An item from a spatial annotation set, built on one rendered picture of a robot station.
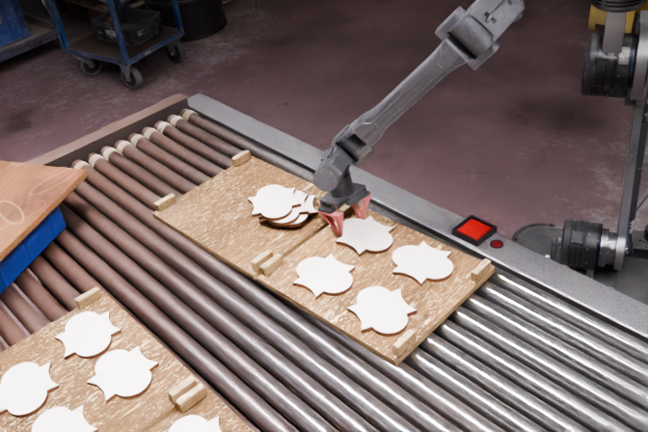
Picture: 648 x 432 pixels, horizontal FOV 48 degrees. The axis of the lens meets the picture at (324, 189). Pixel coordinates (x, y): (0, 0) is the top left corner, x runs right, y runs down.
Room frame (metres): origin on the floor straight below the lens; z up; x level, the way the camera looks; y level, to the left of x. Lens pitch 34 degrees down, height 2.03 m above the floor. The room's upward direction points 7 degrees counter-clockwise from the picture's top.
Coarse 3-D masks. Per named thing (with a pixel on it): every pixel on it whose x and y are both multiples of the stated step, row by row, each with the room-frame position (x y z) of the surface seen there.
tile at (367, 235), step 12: (348, 228) 1.40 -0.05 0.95; (360, 228) 1.39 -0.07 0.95; (372, 228) 1.39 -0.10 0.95; (384, 228) 1.38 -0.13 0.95; (348, 240) 1.35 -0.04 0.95; (360, 240) 1.34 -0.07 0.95; (372, 240) 1.34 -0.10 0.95; (384, 240) 1.33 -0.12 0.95; (360, 252) 1.30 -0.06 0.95; (372, 252) 1.30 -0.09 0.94; (384, 252) 1.31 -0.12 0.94
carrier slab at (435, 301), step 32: (384, 224) 1.41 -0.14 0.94; (288, 256) 1.34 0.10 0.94; (320, 256) 1.32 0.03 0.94; (352, 256) 1.31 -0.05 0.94; (384, 256) 1.29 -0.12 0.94; (288, 288) 1.22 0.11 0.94; (352, 288) 1.20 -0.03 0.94; (416, 288) 1.17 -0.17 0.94; (448, 288) 1.16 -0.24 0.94; (320, 320) 1.13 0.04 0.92; (352, 320) 1.10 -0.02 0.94; (416, 320) 1.08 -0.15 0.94; (384, 352) 1.00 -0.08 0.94
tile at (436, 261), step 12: (396, 252) 1.29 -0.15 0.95; (408, 252) 1.28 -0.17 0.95; (420, 252) 1.28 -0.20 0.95; (432, 252) 1.27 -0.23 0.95; (444, 252) 1.27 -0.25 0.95; (396, 264) 1.25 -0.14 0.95; (408, 264) 1.24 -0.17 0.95; (420, 264) 1.23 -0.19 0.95; (432, 264) 1.23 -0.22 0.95; (444, 264) 1.22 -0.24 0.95; (408, 276) 1.21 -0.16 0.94; (420, 276) 1.20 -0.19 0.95; (432, 276) 1.19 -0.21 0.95; (444, 276) 1.19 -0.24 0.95
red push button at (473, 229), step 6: (468, 222) 1.39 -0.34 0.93; (474, 222) 1.38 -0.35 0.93; (462, 228) 1.37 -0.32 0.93; (468, 228) 1.36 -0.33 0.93; (474, 228) 1.36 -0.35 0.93; (480, 228) 1.36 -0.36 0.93; (486, 228) 1.35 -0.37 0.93; (468, 234) 1.34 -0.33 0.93; (474, 234) 1.34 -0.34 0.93; (480, 234) 1.33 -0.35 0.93
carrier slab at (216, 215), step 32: (256, 160) 1.79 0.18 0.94; (192, 192) 1.67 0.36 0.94; (224, 192) 1.65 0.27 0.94; (256, 192) 1.63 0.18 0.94; (320, 192) 1.59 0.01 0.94; (192, 224) 1.52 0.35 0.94; (224, 224) 1.50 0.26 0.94; (256, 224) 1.48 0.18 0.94; (320, 224) 1.45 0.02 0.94; (224, 256) 1.37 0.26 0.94
